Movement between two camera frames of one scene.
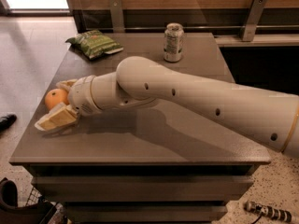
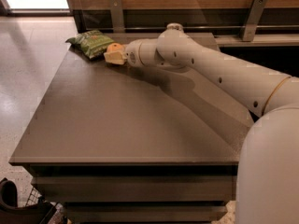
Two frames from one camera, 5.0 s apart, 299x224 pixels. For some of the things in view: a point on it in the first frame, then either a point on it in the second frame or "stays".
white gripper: x=80 y=96 to x=132 y=56
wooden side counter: x=279 y=39 stays
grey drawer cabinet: x=154 y=161 stays
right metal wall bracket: x=252 y=18 stays
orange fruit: x=54 y=96 to x=115 y=47
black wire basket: x=35 y=211 stays
